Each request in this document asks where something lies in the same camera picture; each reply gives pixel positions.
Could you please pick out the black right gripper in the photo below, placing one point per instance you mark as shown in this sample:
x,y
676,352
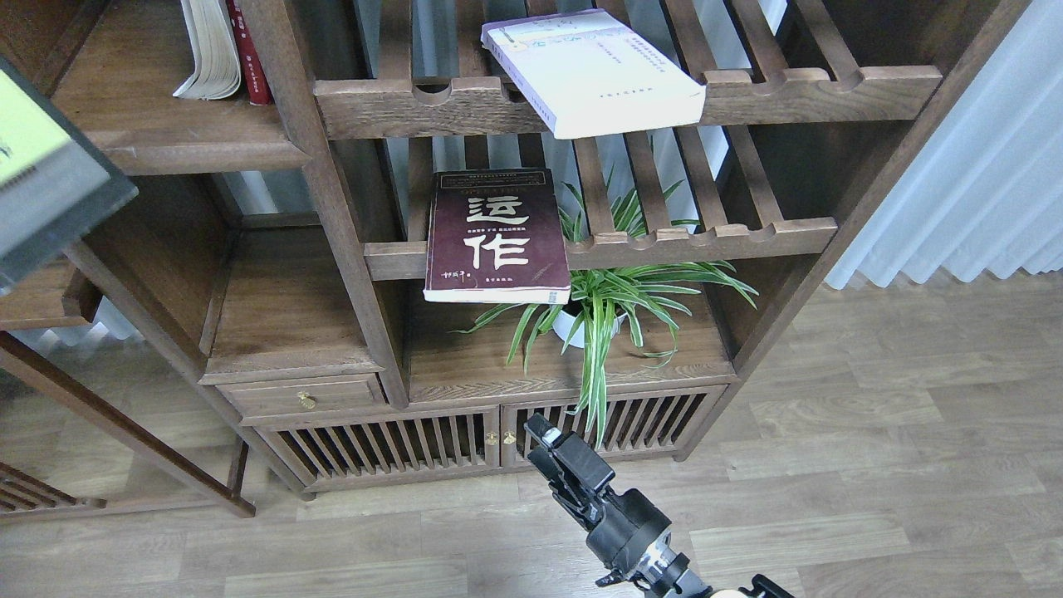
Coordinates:
x,y
626,532

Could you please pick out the white paperback book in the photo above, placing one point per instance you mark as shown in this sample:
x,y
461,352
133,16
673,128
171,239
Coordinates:
x,y
586,74

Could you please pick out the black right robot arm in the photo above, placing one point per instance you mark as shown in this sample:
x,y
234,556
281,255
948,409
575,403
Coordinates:
x,y
680,581

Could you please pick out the white plant pot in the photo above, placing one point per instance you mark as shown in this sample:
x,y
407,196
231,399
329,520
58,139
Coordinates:
x,y
571,325

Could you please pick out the green spider plant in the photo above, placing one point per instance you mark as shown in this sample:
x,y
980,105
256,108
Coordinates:
x,y
602,299

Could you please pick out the dark red book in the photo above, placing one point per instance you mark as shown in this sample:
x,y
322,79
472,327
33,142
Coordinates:
x,y
495,237

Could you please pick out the brass drawer knob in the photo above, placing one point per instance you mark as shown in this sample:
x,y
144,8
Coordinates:
x,y
306,401

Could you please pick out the dark wooden bookshelf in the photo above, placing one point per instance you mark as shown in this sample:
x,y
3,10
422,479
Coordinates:
x,y
277,249

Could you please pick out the red spine upright book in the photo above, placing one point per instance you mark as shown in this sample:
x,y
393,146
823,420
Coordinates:
x,y
257,85

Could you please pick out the white curtain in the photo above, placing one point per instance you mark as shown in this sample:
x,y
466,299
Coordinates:
x,y
985,193

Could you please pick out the cream paged upright book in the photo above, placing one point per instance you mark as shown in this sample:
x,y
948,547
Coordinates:
x,y
217,70

